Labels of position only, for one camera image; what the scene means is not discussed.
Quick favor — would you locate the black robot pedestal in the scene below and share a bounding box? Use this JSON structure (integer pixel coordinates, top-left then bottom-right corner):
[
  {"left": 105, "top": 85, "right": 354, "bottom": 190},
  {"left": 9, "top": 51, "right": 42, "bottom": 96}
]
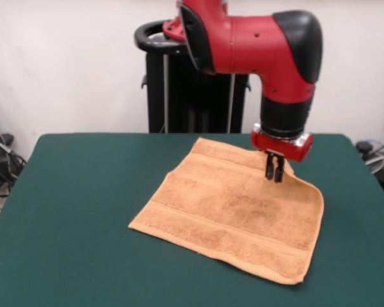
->
[{"left": 134, "top": 19, "right": 251, "bottom": 134}]

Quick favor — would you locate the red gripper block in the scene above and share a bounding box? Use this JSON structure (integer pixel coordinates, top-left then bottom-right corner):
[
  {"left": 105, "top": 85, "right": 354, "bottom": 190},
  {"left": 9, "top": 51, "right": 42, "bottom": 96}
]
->
[{"left": 250, "top": 130, "right": 314, "bottom": 184}]

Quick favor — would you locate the black cable tangle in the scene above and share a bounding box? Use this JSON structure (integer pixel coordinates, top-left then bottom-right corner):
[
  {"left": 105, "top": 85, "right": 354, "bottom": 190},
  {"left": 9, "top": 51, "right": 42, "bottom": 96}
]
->
[{"left": 0, "top": 102, "right": 28, "bottom": 224}]

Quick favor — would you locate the dark green table cloth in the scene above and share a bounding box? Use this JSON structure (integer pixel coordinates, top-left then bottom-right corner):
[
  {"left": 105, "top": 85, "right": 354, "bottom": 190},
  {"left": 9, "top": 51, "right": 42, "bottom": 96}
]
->
[{"left": 0, "top": 132, "right": 384, "bottom": 307}]

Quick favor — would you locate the gray chair base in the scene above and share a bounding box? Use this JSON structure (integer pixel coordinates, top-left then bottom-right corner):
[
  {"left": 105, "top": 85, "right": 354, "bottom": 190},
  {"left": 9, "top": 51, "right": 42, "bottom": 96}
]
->
[{"left": 364, "top": 152, "right": 384, "bottom": 175}]

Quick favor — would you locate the tan terry towel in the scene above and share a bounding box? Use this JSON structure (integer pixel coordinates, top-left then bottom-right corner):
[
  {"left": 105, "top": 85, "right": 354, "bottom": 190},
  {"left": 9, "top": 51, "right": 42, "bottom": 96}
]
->
[{"left": 127, "top": 137, "right": 326, "bottom": 286}]

